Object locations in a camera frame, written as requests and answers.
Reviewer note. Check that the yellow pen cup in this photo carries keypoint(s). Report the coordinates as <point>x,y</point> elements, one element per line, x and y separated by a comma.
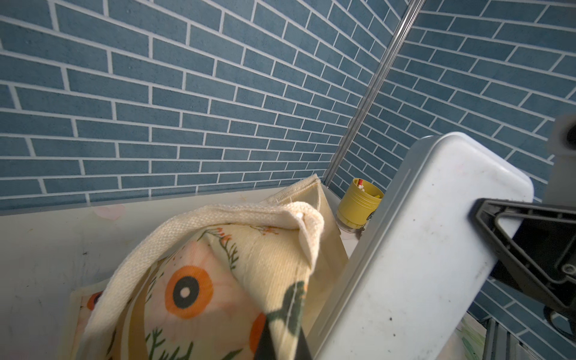
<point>359,203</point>

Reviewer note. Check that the floral cream canvas bag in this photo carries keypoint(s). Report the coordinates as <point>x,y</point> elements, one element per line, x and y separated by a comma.
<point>202,284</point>

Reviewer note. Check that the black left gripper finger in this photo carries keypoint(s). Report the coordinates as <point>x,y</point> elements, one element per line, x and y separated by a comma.
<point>295,345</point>

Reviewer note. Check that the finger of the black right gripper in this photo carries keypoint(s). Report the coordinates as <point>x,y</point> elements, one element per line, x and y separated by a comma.
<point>536,245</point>

